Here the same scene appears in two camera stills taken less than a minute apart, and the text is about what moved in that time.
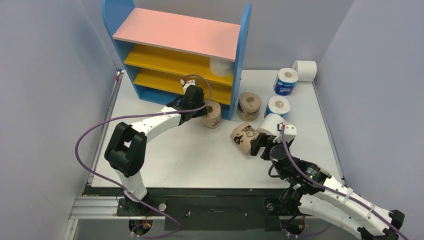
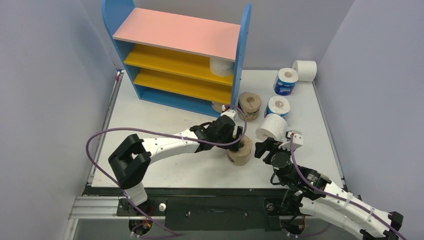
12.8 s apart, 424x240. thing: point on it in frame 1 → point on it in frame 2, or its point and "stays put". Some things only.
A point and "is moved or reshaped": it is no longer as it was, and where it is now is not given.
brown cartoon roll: (248, 106) stays put
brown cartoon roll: (241, 136) is moved or reshaped
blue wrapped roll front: (277, 104) stays put
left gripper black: (202, 112) → (233, 147)
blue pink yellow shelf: (165, 55) stays put
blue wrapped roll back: (285, 82) stays put
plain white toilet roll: (221, 67) stays put
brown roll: (213, 119) is moved or reshaped
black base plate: (202, 208) stays put
